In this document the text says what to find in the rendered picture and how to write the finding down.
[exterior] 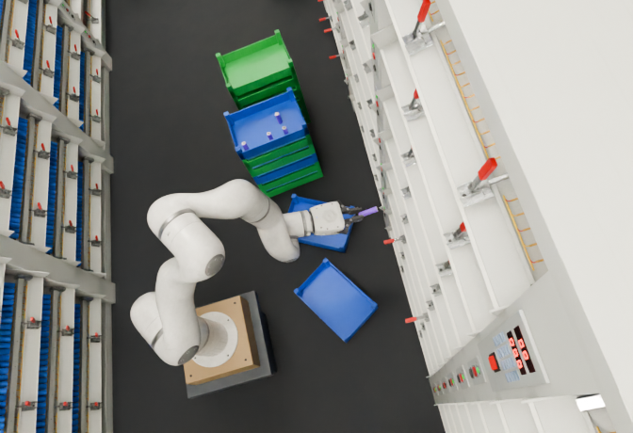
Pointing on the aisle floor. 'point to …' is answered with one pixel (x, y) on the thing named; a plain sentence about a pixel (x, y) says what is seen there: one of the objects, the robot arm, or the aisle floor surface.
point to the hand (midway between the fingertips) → (356, 215)
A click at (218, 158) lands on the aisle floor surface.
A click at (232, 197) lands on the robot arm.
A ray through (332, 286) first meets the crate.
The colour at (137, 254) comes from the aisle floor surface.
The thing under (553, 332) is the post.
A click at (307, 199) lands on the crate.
